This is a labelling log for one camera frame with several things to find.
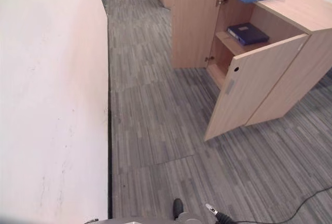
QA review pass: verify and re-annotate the black wall baseboard strip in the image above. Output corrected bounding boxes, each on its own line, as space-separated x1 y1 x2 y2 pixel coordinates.
107 99 114 220

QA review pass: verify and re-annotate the light wood office cabinet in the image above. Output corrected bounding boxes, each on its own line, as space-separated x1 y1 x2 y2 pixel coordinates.
206 0 332 128

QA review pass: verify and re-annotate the right wooden cabinet door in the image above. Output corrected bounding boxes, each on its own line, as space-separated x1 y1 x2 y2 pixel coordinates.
203 33 310 142

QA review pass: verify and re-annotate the black floor cable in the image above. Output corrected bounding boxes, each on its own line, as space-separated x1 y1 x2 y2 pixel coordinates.
230 188 332 223

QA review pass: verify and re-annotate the dark blue binder folder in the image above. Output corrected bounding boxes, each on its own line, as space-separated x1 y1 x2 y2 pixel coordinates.
227 22 270 47

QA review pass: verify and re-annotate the wooden cabinet door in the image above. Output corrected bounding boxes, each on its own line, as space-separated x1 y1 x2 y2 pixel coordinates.
203 33 310 142
170 0 225 69

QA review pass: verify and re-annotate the dark robot foot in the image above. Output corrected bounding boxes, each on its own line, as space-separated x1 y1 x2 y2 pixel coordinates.
172 198 186 221

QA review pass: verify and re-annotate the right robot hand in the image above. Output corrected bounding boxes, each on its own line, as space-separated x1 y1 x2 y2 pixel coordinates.
205 203 236 224

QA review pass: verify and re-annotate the left wooden cabinet door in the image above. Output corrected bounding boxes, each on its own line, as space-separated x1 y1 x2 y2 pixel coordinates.
170 0 225 69

